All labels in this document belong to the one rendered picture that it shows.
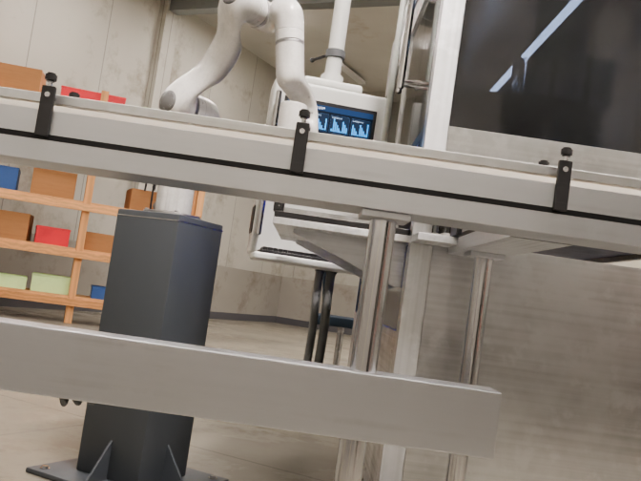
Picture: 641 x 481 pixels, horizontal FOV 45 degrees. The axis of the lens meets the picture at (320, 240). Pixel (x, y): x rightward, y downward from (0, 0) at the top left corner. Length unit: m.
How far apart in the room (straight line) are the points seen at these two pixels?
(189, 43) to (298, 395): 10.94
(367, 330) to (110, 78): 9.55
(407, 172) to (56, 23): 8.96
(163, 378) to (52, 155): 0.44
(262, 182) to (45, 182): 7.22
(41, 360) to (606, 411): 1.56
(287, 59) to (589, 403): 1.33
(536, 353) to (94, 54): 8.93
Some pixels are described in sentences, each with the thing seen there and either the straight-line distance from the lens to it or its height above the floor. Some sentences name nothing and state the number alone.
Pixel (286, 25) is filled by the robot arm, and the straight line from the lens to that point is 2.43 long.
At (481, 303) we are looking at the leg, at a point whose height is 0.71.
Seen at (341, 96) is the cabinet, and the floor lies 1.52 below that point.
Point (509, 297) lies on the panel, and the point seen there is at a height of 0.74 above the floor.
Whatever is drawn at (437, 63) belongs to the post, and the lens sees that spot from 2.31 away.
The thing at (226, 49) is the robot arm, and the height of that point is 1.41.
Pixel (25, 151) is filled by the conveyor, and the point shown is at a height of 0.85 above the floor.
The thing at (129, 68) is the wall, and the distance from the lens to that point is 11.08.
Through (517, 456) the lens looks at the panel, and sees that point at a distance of 2.30.
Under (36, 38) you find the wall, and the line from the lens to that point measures 9.94.
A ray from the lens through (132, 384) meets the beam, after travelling 1.42.
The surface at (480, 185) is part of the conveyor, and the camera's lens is 1.40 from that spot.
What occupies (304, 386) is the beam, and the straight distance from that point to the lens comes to 1.39.
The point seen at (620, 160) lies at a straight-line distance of 2.39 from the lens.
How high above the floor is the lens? 0.68
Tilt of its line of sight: 4 degrees up
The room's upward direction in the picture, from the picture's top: 8 degrees clockwise
